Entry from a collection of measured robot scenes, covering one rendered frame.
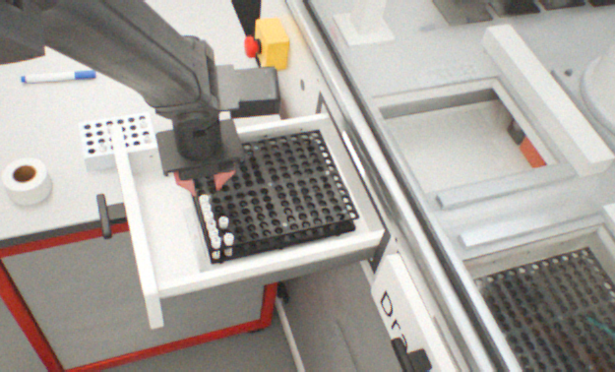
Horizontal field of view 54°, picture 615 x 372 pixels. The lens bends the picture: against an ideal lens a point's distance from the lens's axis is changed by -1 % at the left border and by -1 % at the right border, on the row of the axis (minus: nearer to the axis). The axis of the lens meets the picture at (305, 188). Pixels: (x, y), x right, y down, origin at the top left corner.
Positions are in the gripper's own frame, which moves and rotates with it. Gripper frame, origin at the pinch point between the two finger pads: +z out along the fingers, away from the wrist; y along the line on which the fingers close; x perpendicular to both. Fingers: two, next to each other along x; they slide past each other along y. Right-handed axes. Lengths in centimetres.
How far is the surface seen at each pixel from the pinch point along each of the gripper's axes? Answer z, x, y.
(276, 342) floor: 95, 12, 15
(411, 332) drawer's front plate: 6.2, -25.4, 21.7
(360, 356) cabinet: 39.2, -16.3, 22.2
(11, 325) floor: 90, 34, -55
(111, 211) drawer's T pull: 2.0, 0.6, -13.1
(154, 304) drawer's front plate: 3.9, -13.9, -9.6
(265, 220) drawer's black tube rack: 4.6, -4.7, 7.3
